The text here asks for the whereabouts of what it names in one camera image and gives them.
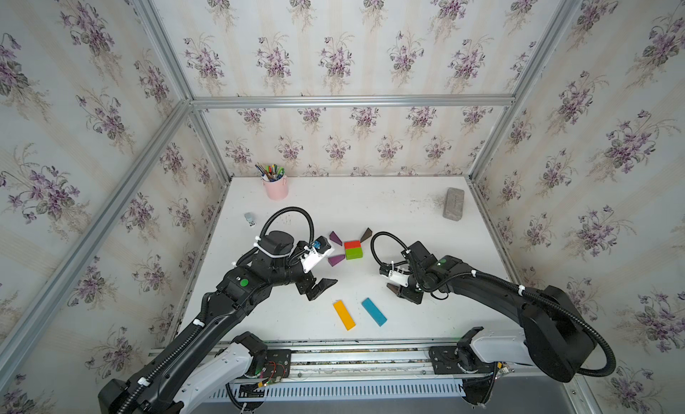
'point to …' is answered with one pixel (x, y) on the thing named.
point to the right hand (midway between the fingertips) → (406, 286)
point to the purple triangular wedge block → (334, 238)
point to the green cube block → (354, 253)
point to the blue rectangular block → (375, 313)
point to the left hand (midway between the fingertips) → (327, 264)
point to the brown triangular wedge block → (367, 235)
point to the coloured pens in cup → (270, 173)
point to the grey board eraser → (453, 204)
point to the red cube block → (350, 244)
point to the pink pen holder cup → (276, 190)
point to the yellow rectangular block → (343, 315)
